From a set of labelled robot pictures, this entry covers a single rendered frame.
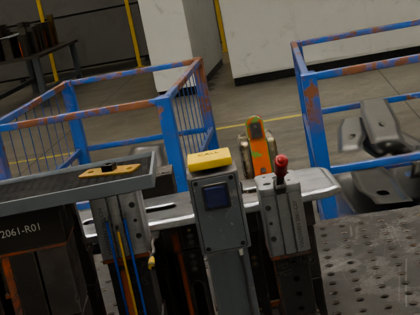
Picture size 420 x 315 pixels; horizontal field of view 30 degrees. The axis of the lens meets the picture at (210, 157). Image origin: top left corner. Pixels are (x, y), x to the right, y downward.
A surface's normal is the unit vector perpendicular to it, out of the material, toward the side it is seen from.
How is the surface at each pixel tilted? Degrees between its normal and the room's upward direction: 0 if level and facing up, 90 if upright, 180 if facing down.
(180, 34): 90
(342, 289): 0
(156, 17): 90
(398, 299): 0
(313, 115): 90
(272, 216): 90
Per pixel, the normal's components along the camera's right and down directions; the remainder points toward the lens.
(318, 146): -0.07, 0.25
